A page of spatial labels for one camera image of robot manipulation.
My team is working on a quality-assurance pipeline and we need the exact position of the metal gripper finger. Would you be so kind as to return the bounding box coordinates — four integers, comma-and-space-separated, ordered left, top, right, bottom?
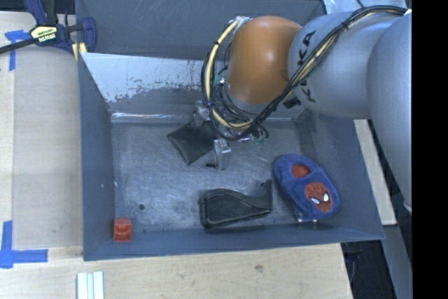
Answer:
213, 137, 232, 172
192, 100, 211, 127

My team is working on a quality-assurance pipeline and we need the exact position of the black pouch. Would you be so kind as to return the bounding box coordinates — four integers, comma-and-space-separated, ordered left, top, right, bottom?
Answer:
167, 120, 218, 166

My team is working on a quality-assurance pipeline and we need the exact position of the black shoe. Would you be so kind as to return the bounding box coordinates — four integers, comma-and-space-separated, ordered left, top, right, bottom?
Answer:
197, 179, 274, 230

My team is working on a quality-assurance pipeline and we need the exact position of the grey metal bin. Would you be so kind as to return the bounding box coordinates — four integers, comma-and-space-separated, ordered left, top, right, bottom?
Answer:
73, 0, 386, 262

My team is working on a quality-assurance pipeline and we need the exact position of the blue slipper with red face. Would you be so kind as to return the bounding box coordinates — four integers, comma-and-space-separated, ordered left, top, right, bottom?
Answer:
272, 153, 341, 223

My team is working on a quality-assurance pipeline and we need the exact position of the small red block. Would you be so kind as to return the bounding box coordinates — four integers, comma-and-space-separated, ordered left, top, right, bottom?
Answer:
112, 217, 133, 243

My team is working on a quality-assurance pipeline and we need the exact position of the pale wood board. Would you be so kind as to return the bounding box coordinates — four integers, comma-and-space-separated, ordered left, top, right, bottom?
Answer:
12, 12, 85, 251

